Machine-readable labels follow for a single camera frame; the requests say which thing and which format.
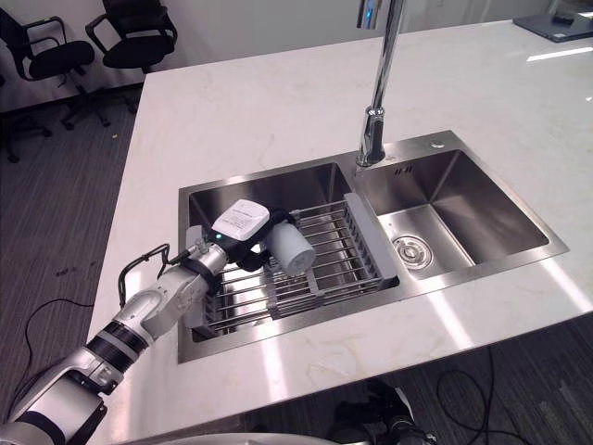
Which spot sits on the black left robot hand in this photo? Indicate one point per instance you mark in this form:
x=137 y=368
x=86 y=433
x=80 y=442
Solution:
x=241 y=227

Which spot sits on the white cup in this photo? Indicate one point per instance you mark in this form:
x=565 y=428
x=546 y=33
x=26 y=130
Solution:
x=292 y=248

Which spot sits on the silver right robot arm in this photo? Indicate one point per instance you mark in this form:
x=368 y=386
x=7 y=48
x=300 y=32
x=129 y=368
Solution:
x=394 y=417

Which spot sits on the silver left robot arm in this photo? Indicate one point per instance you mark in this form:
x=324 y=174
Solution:
x=139 y=320

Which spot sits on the stainless steel double sink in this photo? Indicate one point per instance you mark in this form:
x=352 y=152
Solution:
x=370 y=241

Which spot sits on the round sink drain strainer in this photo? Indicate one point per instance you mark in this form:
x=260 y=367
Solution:
x=411 y=251

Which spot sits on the round sink button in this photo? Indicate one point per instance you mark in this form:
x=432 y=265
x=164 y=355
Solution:
x=437 y=143

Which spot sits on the chrome faucet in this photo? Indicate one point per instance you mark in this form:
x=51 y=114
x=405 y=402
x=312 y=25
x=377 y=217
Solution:
x=377 y=88

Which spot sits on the silver robot torso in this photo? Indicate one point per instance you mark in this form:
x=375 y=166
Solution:
x=241 y=439

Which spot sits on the black office chair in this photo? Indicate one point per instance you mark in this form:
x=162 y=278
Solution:
x=51 y=60
x=134 y=41

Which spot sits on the dark laptop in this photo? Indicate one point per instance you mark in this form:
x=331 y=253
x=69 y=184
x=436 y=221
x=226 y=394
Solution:
x=553 y=25

